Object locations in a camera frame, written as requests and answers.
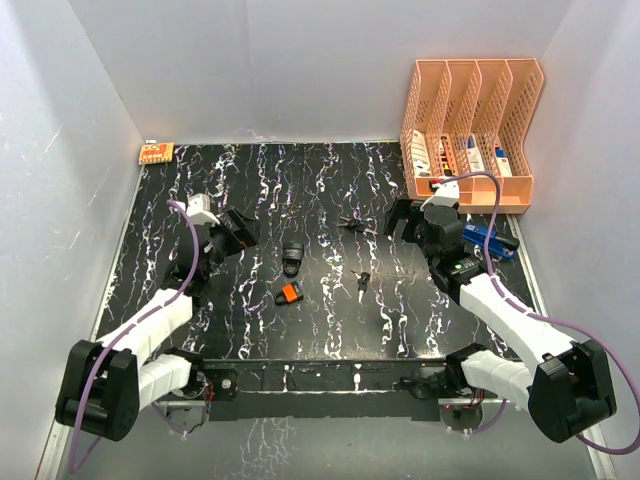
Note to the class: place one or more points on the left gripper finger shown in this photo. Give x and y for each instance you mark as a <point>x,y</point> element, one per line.
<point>236,222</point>
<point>248,233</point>

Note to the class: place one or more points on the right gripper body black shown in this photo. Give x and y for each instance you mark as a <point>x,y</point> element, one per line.
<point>419,236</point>

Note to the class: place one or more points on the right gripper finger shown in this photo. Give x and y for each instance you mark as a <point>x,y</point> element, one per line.
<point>398,211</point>
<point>413,216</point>

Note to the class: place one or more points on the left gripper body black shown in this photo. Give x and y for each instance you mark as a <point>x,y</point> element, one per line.
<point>224,244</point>

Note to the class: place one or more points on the black key bunch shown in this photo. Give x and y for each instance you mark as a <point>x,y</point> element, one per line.
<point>363,279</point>
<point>354,224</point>

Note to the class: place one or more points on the orange black padlock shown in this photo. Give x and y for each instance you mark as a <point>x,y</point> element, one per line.
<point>290,293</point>

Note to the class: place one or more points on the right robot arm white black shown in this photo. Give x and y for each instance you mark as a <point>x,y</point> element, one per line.
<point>563,384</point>

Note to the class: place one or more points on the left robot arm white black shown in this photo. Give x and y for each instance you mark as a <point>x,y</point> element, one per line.
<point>107,382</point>

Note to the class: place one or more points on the blue stapler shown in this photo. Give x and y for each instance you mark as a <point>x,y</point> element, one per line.
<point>504,246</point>

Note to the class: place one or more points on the dark marker in organizer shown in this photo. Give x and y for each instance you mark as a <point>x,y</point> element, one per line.
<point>446,156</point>

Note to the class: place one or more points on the white blue box in organizer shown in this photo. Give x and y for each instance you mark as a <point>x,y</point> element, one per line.
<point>474,156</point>

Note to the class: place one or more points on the blue red box in organizer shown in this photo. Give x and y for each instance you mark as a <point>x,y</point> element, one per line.
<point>502,161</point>

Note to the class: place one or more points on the pink plastic file organizer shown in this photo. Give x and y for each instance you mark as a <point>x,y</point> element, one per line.
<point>470,118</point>

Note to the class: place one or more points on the orange small card box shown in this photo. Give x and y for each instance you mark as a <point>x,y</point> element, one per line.
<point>156,153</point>

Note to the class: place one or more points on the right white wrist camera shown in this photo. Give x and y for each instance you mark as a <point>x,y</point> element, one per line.
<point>445,192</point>

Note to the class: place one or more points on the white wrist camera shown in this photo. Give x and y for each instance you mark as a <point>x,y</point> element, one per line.
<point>199,210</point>
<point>445,192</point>

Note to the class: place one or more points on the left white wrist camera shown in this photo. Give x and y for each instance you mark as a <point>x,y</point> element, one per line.
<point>199,210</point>

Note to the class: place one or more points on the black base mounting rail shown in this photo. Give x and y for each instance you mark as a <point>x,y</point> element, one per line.
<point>316,389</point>

